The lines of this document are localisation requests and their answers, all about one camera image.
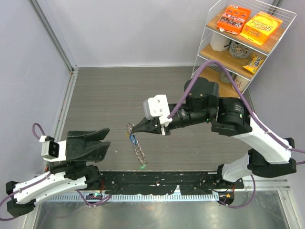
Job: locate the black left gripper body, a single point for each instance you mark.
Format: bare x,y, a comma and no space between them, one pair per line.
75,142

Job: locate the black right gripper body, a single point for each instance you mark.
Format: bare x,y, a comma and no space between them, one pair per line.
165,130

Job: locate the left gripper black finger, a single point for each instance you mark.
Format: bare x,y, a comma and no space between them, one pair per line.
96,135
95,151

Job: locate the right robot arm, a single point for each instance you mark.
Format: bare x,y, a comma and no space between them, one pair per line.
229,117

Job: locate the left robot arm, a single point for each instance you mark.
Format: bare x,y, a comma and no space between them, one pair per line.
71,168

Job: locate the grey-green mug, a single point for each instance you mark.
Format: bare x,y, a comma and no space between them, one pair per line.
223,77

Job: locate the white mug red writing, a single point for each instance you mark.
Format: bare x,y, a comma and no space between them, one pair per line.
241,82

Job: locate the white paper roll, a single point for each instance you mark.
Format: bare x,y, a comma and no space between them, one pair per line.
219,43

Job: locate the grey cartoon mug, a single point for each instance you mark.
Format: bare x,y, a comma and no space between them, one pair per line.
239,51

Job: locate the yellow candy packet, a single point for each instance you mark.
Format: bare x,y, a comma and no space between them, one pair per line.
254,63

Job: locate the orange snack box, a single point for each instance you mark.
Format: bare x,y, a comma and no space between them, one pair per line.
233,19

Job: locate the yellow snack bag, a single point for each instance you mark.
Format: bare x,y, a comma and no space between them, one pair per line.
260,28

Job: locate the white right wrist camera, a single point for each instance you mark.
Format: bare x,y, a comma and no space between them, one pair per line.
157,107

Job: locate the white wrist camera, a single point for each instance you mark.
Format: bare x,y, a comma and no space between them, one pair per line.
52,151
157,107

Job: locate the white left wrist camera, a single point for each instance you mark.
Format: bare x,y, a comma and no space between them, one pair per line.
52,151

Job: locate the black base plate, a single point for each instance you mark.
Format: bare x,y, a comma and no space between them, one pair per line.
162,183

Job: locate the white slotted cable duct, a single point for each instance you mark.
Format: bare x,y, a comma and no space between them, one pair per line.
175,197

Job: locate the white wire shelf rack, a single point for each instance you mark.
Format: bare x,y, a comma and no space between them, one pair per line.
205,52

